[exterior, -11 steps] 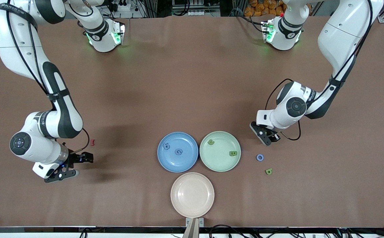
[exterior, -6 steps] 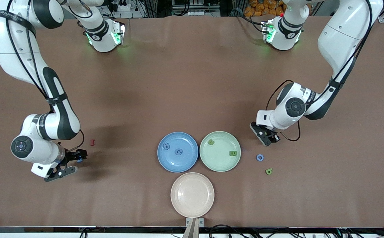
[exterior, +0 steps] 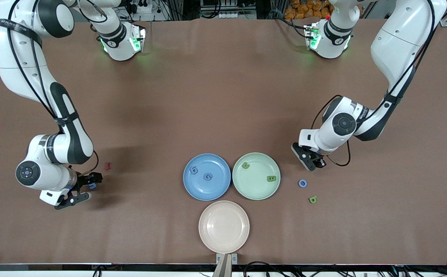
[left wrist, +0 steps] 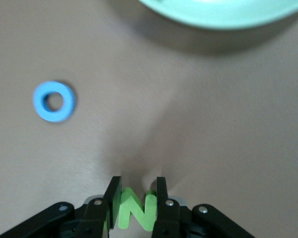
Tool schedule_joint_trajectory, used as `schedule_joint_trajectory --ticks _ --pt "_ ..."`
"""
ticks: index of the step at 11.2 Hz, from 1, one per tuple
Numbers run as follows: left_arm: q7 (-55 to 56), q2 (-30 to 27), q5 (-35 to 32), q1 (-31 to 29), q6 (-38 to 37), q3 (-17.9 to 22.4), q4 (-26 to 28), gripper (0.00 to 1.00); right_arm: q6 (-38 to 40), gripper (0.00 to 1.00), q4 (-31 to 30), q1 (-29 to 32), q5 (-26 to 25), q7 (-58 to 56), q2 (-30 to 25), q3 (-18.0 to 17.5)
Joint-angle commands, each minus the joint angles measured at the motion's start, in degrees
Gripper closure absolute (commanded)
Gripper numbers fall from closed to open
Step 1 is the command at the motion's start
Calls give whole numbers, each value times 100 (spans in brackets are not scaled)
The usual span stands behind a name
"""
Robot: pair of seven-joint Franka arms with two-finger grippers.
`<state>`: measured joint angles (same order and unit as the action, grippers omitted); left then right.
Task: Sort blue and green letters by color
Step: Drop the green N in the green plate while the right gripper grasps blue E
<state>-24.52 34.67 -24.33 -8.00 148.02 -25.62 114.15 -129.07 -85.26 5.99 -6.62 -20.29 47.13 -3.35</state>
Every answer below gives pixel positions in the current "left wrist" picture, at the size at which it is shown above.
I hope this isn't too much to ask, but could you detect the brown paper table cover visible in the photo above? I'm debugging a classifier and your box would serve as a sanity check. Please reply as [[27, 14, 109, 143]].
[[0, 0, 298, 238]]

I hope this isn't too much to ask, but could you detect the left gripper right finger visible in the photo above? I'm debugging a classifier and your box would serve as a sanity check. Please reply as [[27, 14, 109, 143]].
[[152, 177, 183, 238]]

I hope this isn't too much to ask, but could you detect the green letter N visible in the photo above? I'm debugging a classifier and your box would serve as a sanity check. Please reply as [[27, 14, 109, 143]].
[[117, 187, 156, 231]]

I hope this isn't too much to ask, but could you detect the blue letter O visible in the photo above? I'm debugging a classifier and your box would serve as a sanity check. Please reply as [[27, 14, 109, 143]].
[[32, 80, 78, 123]]

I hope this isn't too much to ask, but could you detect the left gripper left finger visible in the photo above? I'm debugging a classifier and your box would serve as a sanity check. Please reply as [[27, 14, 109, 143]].
[[84, 176, 122, 230]]

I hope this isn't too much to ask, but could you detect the green plate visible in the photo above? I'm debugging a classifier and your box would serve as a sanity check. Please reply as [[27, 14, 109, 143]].
[[136, 0, 298, 31]]

